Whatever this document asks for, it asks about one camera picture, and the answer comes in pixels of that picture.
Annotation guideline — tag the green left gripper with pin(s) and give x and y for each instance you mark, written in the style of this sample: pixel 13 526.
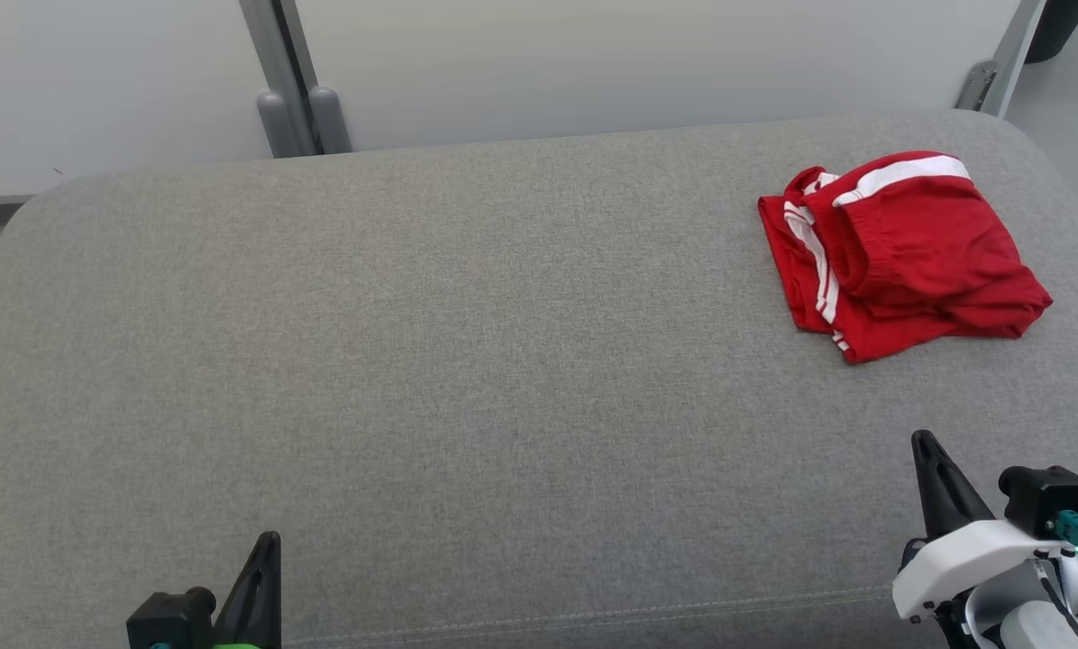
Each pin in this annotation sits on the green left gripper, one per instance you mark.
pixel 232 646

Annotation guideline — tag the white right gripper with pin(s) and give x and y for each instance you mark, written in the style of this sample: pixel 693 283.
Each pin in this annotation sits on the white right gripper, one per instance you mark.
pixel 963 568

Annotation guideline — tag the red white sports jersey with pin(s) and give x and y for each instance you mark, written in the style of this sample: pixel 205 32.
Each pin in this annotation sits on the red white sports jersey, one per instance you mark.
pixel 872 342

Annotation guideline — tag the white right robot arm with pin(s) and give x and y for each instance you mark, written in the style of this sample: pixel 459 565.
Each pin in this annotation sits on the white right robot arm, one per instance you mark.
pixel 1044 631

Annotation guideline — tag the grey fabric sofa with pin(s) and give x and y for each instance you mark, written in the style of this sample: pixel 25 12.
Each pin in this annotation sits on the grey fabric sofa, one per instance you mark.
pixel 503 361

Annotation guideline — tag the dark grey trash bin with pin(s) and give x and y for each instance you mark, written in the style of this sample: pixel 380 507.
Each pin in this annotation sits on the dark grey trash bin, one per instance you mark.
pixel 1057 27

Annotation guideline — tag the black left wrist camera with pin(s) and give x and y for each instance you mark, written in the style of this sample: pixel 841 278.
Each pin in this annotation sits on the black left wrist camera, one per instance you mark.
pixel 169 622

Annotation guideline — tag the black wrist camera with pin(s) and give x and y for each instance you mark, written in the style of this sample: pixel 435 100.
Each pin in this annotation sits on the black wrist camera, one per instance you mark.
pixel 169 622
pixel 1053 500

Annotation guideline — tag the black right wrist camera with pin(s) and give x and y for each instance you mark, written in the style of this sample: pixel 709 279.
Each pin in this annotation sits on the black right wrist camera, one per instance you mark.
pixel 1053 500

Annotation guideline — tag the grey rounded post foot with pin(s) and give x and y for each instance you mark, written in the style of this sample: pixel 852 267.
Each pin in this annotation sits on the grey rounded post foot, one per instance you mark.
pixel 330 122
pixel 278 126

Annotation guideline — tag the grey partition post with latch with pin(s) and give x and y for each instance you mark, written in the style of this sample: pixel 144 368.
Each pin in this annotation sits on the grey partition post with latch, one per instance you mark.
pixel 278 54

